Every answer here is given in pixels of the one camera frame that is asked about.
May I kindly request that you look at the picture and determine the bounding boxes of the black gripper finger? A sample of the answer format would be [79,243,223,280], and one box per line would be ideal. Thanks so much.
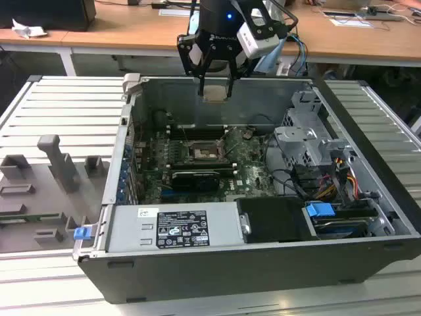
[176,32,209,97]
[226,48,252,99]

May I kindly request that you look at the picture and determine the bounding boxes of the silver CPU chip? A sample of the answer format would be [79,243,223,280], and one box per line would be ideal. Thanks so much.
[203,86,230,103]

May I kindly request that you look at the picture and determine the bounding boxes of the metal socket cover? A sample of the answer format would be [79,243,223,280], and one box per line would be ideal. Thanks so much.
[186,131,228,149]

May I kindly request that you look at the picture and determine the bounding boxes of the black RAM slot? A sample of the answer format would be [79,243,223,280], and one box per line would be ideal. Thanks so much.
[168,135,231,142]
[170,159,233,167]
[168,126,230,131]
[168,129,230,134]
[168,132,231,138]
[171,164,238,175]

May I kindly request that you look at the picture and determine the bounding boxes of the CPU socket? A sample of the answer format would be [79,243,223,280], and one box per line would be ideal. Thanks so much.
[185,140,228,165]

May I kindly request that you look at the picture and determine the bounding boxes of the pale blue teach pendant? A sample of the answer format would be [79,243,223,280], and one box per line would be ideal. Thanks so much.
[255,41,284,74]

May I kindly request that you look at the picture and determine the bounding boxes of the white paper sheet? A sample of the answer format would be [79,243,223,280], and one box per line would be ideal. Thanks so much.
[330,18,375,30]
[159,9,198,17]

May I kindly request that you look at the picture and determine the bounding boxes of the wooden desk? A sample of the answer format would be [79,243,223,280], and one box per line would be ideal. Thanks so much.
[0,0,421,76]

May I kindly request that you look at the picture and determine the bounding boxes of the metal disk bay cage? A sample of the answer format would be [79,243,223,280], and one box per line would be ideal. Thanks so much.
[273,89,333,167]

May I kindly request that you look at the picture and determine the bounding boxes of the green motherboard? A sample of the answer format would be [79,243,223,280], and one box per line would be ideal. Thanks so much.
[131,126,277,203]

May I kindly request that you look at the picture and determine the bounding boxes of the black graphics card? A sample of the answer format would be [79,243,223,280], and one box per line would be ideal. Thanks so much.
[170,169,220,194]

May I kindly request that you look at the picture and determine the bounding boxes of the black box on desk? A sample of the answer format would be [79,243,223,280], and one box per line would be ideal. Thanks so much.
[0,0,97,33]

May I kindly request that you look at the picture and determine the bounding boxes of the grey power strip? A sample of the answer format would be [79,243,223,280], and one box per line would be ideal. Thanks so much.
[357,11,404,21]

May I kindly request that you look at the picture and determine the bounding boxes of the black plastic shroud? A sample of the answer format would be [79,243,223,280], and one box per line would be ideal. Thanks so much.
[235,196,318,245]

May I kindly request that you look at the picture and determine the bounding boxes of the crumpled white paper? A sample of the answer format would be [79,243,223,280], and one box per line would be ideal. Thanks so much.
[11,18,49,40]

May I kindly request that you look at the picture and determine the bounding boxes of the hard disk in blue carrier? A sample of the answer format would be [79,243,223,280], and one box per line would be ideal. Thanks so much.
[304,201,379,240]

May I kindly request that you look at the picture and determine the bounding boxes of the grey power supply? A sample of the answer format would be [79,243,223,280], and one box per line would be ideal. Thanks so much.
[105,201,246,254]

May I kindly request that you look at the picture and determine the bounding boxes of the grey parts rack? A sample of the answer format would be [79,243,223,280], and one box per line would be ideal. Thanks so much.
[0,134,112,255]

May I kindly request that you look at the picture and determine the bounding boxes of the black open PC case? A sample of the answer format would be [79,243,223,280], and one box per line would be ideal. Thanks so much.
[72,72,421,305]

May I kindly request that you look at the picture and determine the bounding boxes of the green RAM stick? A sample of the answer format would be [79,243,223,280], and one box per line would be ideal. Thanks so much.
[0,213,63,224]

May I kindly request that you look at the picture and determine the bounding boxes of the grey case latch handle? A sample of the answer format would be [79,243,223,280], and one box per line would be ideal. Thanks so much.
[122,72,143,96]

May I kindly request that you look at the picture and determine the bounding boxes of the blue cable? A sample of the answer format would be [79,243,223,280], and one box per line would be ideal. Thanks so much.
[287,32,310,78]

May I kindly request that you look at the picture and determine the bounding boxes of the yellow red wire bundle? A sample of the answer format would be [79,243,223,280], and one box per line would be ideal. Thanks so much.
[314,157,361,202]

